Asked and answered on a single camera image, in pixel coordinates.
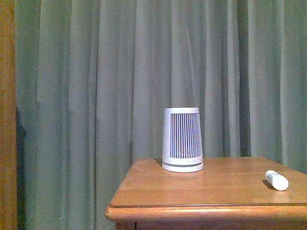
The wooden nightstand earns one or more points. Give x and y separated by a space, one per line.
227 194

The white slatted air purifier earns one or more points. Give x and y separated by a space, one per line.
182 145

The grey curtain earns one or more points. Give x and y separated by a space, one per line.
93 78

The white medicine bottle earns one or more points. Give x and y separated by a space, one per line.
278 181

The wooden bed frame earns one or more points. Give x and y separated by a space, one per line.
8 165

